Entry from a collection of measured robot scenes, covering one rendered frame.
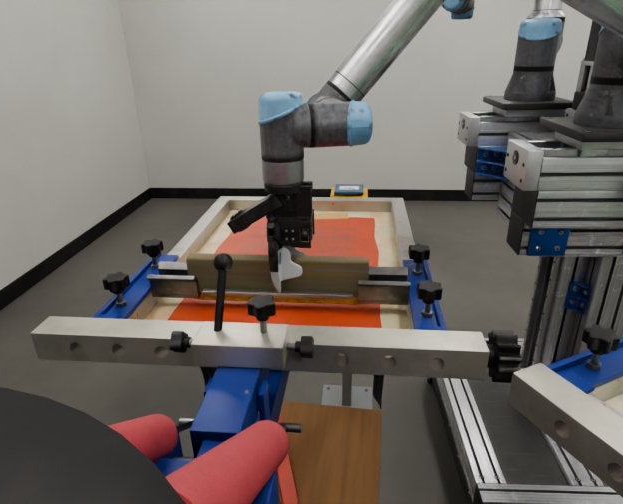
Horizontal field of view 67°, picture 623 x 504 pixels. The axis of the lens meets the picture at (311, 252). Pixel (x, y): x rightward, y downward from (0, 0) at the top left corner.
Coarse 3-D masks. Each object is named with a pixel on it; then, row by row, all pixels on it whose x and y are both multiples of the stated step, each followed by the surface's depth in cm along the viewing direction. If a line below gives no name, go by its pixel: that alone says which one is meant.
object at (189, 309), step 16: (256, 224) 138; (224, 240) 127; (240, 240) 127; (192, 304) 96; (208, 304) 96; (224, 304) 96; (240, 304) 96; (176, 320) 90; (192, 320) 90; (208, 320) 90; (224, 320) 90; (240, 320) 90; (256, 320) 90; (272, 320) 90
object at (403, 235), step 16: (224, 208) 144; (240, 208) 149; (320, 208) 147; (336, 208) 146; (352, 208) 146; (368, 208) 145; (384, 208) 145; (400, 208) 137; (208, 224) 129; (400, 224) 125; (192, 240) 118; (400, 240) 115; (400, 256) 108; (144, 304) 91
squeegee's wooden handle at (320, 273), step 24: (192, 264) 92; (240, 264) 91; (264, 264) 90; (312, 264) 89; (336, 264) 89; (360, 264) 88; (240, 288) 93; (264, 288) 93; (288, 288) 92; (312, 288) 91; (336, 288) 91
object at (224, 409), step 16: (224, 368) 63; (240, 368) 63; (256, 368) 63; (224, 384) 60; (240, 384) 60; (256, 384) 61; (208, 400) 57; (224, 400) 57; (240, 400) 57; (256, 400) 61; (208, 416) 55; (224, 416) 55; (240, 416) 55; (256, 416) 61; (192, 432) 53; (208, 432) 53; (224, 432) 53
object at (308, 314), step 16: (320, 224) 136; (336, 224) 136; (352, 224) 136; (368, 224) 136; (368, 240) 125; (368, 256) 115; (288, 304) 95; (304, 304) 95; (320, 304) 95; (336, 304) 95; (352, 304) 95; (368, 304) 94; (288, 320) 90; (304, 320) 89; (320, 320) 89; (336, 320) 89; (352, 320) 89; (368, 320) 89
